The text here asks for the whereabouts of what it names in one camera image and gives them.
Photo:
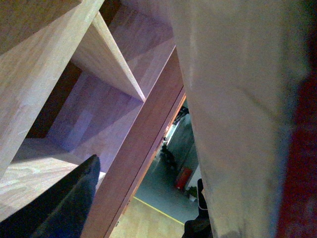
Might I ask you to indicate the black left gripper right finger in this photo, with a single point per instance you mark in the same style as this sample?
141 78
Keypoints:
201 226

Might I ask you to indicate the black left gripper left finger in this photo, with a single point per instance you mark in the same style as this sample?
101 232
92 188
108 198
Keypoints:
59 212

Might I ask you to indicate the white red book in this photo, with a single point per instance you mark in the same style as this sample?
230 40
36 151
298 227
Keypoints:
243 62

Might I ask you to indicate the left wooden shelf cabinet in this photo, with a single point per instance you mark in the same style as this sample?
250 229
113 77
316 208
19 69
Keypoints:
90 79

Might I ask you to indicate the red box on floor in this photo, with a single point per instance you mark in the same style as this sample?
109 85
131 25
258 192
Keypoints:
182 178

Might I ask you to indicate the green potted plant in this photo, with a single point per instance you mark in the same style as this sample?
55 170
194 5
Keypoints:
168 157

